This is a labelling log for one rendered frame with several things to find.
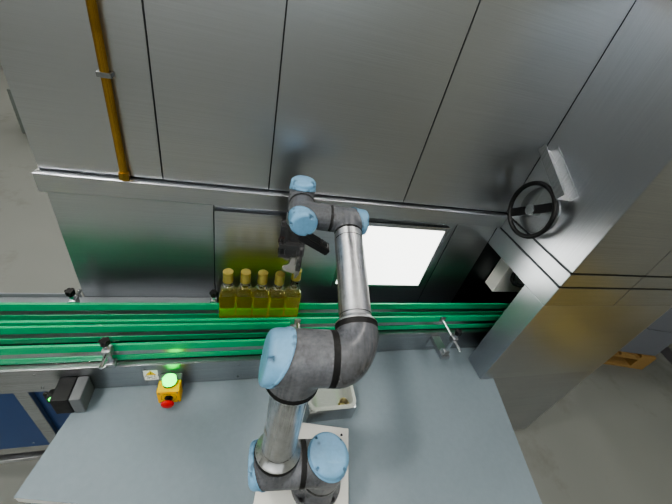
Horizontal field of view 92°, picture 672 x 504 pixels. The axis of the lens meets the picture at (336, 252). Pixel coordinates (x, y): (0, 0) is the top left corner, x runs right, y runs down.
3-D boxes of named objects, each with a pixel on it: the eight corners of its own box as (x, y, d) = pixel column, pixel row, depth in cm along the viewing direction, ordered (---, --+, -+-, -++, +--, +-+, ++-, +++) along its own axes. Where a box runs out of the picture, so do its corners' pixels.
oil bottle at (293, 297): (293, 318, 136) (300, 281, 123) (294, 329, 131) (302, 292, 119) (279, 318, 134) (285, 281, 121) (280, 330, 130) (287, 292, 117)
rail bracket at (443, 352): (432, 342, 154) (452, 310, 141) (448, 374, 142) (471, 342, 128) (423, 342, 153) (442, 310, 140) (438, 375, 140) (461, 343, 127)
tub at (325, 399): (340, 364, 138) (344, 351, 133) (352, 418, 121) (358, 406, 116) (299, 366, 133) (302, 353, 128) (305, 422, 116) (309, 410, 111)
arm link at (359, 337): (398, 380, 62) (370, 198, 91) (342, 379, 60) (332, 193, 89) (378, 395, 71) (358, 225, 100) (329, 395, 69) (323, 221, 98)
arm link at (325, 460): (343, 494, 91) (355, 476, 83) (295, 497, 88) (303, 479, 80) (339, 448, 100) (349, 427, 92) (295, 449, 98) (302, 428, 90)
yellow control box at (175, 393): (184, 383, 118) (182, 372, 114) (180, 403, 113) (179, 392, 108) (162, 385, 116) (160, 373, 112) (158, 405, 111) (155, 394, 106)
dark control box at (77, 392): (95, 389, 111) (89, 375, 106) (86, 412, 105) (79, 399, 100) (66, 391, 108) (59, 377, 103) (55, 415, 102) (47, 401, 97)
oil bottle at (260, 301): (265, 319, 132) (269, 281, 119) (265, 331, 128) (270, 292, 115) (250, 319, 131) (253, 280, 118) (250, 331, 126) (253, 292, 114)
